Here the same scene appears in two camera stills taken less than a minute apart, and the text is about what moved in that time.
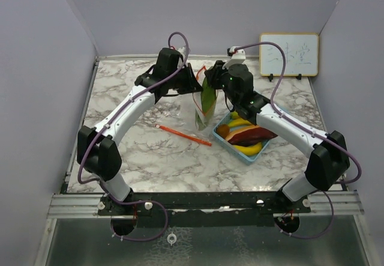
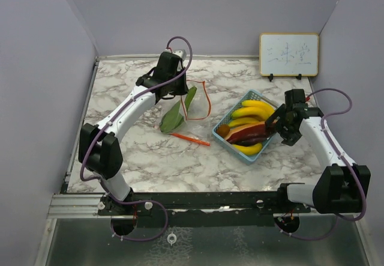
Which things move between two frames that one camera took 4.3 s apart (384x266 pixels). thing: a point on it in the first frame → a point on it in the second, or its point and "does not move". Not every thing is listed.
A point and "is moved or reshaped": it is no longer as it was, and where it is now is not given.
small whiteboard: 302,51 does not move
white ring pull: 173,235 does not move
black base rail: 203,209 does not move
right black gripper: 213,74 → 290,137
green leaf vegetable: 208,98 → 173,118
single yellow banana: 251,150 does not move
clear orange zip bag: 205,102 is moved or reshaped
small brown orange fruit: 222,130 does not move
